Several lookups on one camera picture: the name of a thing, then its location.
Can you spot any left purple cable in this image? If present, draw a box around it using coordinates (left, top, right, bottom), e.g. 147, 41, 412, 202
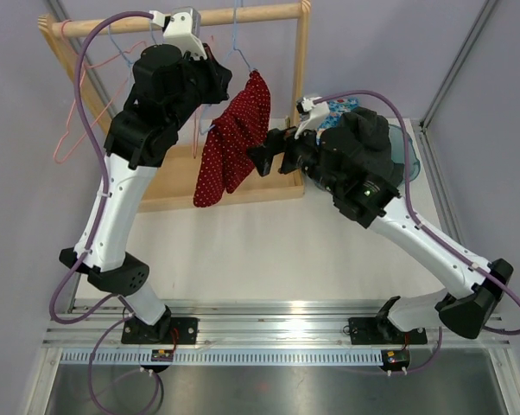
48, 10, 166, 415

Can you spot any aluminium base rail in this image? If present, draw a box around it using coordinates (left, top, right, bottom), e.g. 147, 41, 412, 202
42, 300, 511, 349

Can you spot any pink wire hanger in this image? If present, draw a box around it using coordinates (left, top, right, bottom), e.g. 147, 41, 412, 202
54, 19, 147, 163

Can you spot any dark grey dotted skirt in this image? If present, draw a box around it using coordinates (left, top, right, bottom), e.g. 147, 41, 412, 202
322, 106, 404, 187

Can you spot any teal plastic tub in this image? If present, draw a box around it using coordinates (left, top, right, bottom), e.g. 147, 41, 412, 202
368, 124, 421, 188

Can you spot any purple cable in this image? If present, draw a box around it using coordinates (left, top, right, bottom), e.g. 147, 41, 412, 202
48, 10, 166, 415
314, 89, 520, 375

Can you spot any aluminium frame post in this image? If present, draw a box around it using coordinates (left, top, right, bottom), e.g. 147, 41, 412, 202
43, 0, 111, 106
419, 0, 501, 132

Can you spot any red dotted skirt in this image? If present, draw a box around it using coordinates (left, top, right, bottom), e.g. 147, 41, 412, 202
193, 70, 271, 208

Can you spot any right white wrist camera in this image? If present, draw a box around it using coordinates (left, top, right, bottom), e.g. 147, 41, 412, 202
295, 95, 330, 139

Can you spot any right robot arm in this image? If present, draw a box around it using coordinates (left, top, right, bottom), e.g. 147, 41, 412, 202
246, 127, 513, 342

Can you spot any wooden clothes rack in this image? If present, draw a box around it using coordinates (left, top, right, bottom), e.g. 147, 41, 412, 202
38, 1, 311, 213

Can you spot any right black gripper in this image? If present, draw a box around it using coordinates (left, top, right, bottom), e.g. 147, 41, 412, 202
246, 118, 342, 196

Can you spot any slotted grey cable duct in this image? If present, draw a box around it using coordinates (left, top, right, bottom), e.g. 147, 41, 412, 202
60, 348, 383, 367

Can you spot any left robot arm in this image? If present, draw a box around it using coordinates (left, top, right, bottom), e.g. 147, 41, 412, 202
60, 44, 231, 344

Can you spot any left aluminium frame post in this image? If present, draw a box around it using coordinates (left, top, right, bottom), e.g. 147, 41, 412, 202
43, 0, 111, 106

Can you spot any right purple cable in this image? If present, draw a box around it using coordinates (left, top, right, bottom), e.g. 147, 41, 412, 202
314, 89, 520, 375

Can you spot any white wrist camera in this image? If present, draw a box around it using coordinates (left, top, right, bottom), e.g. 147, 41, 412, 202
295, 95, 330, 139
150, 6, 208, 61

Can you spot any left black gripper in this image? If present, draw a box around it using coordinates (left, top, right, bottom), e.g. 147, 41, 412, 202
165, 41, 232, 130

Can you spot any blue floral skirt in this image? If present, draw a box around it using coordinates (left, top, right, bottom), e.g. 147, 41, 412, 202
317, 98, 359, 131

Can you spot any right aluminium frame post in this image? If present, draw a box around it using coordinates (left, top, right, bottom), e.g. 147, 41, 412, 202
419, 0, 501, 132

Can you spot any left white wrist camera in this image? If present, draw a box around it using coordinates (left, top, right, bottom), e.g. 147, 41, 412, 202
150, 6, 208, 61

